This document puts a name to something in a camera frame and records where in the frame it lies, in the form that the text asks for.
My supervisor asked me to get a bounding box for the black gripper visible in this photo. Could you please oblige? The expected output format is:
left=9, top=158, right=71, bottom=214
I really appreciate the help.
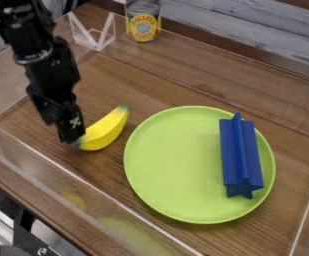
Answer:
left=13, top=37, right=85, bottom=143

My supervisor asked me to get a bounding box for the yellow toy banana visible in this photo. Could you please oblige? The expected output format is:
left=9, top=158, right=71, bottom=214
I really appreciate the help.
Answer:
left=72, top=105, right=130, bottom=151

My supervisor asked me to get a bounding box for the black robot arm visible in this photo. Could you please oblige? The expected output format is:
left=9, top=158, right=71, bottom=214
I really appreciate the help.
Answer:
left=0, top=0, right=85, bottom=143

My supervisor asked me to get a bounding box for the green round plate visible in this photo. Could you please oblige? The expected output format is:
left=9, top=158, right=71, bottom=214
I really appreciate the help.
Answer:
left=123, top=106, right=275, bottom=224

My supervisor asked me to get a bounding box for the yellow labelled tin can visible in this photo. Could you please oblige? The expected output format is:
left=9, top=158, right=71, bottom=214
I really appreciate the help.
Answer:
left=124, top=0, right=160, bottom=43

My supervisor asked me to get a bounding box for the black metal stand base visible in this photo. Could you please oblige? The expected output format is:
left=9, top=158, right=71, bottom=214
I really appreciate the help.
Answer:
left=12, top=229, right=60, bottom=256

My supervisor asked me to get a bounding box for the blue star-shaped block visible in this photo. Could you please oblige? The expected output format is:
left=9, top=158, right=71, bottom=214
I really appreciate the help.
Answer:
left=219, top=112, right=263, bottom=199

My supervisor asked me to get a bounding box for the clear acrylic corner bracket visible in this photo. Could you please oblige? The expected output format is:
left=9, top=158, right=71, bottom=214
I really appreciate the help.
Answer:
left=68, top=12, right=115, bottom=52

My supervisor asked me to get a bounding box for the clear acrylic tray wall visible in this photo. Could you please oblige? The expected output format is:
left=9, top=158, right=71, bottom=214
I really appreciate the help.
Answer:
left=0, top=128, right=202, bottom=256

